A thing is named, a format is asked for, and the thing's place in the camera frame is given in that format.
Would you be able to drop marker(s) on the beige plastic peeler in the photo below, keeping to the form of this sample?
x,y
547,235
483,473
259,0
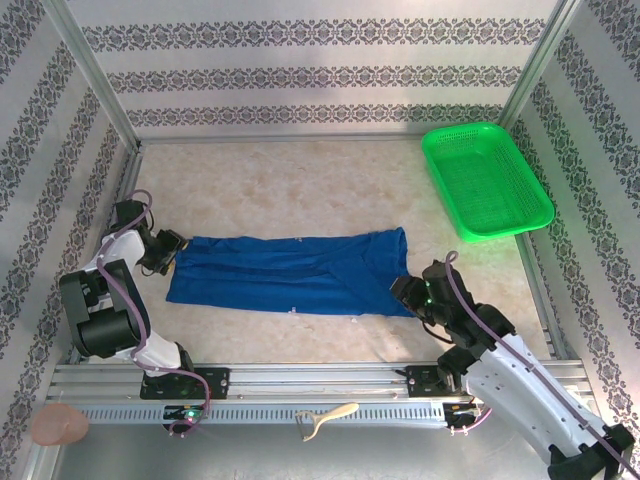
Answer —
x,y
335,412

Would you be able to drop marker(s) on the aluminium frame post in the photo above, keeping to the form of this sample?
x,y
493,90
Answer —
x,y
535,70
95,75

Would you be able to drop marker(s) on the small circuit board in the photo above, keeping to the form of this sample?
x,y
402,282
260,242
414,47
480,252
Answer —
x,y
187,413
462,410

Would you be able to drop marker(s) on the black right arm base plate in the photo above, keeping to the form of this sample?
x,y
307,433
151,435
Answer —
x,y
417,382

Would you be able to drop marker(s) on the green plastic basket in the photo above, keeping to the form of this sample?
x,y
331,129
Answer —
x,y
490,180

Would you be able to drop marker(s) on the blue t-shirt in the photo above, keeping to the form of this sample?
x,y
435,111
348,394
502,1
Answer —
x,y
280,275

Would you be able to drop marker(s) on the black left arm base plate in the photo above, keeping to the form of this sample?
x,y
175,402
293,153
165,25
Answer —
x,y
220,382

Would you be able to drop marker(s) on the wide aluminium mounting rail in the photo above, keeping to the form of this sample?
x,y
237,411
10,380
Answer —
x,y
310,380

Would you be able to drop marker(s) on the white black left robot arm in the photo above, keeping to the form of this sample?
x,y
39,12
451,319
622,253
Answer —
x,y
105,330

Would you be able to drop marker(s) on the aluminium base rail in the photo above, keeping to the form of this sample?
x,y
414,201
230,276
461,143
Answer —
x,y
310,138
544,300

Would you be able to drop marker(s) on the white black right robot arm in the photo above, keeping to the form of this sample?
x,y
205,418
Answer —
x,y
525,400

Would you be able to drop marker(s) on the translucent pink cup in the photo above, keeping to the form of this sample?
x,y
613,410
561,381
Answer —
x,y
60,425

